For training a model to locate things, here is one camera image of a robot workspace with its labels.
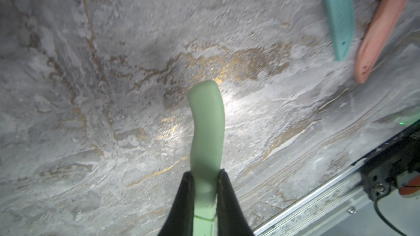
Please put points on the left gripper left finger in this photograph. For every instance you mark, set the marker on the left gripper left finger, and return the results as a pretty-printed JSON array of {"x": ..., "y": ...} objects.
[{"x": 181, "y": 217}]

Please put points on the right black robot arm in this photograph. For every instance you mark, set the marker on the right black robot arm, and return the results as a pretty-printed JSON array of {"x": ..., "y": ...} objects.
[{"x": 397, "y": 164}]

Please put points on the pink fruit knife right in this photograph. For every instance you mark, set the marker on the pink fruit knife right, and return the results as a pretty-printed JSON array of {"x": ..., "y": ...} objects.
[{"x": 380, "y": 29}]

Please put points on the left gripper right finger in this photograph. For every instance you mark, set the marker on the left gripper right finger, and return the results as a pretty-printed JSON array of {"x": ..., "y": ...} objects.
[{"x": 230, "y": 218}]

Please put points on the teal fruit knife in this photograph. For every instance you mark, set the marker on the teal fruit knife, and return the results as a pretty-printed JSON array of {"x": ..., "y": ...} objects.
[{"x": 341, "y": 19}]

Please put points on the green fruit knife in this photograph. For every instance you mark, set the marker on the green fruit knife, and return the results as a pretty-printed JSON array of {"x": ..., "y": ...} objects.
[{"x": 206, "y": 104}]

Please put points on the aluminium front rail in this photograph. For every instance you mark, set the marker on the aluminium front rail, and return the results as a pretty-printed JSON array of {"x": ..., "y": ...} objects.
[{"x": 321, "y": 209}]

